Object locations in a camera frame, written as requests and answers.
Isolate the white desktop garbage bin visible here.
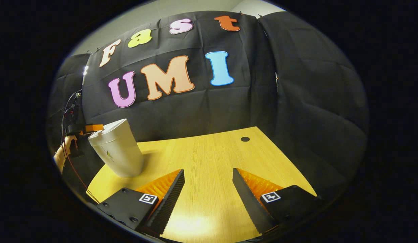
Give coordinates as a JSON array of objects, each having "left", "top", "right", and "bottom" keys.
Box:
[{"left": 88, "top": 118, "right": 145, "bottom": 178}]

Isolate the thin red cable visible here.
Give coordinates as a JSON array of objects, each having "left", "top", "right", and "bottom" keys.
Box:
[{"left": 60, "top": 108, "right": 100, "bottom": 204}]

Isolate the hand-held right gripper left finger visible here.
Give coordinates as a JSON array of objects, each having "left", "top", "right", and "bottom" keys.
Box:
[{"left": 96, "top": 169, "right": 186, "bottom": 237}]

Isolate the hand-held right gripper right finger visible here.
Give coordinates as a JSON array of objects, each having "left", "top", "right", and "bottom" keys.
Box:
[{"left": 232, "top": 168, "right": 319, "bottom": 235}]

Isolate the wooden desktop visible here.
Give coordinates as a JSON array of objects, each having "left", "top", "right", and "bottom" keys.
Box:
[{"left": 86, "top": 126, "right": 318, "bottom": 243}]

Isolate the black backdrop cloth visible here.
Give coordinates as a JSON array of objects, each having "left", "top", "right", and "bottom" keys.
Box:
[{"left": 47, "top": 10, "right": 369, "bottom": 203}]

